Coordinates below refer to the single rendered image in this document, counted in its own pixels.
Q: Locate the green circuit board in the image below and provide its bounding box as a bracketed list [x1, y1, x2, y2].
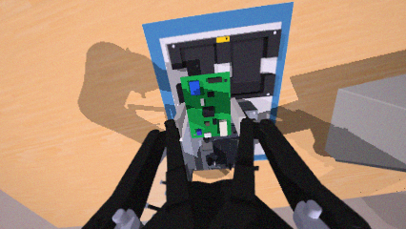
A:
[180, 72, 232, 138]

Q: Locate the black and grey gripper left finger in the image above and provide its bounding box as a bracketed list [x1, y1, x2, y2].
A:
[81, 103, 195, 229]

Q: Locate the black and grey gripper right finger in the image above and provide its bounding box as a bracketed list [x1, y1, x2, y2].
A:
[226, 97, 372, 229]

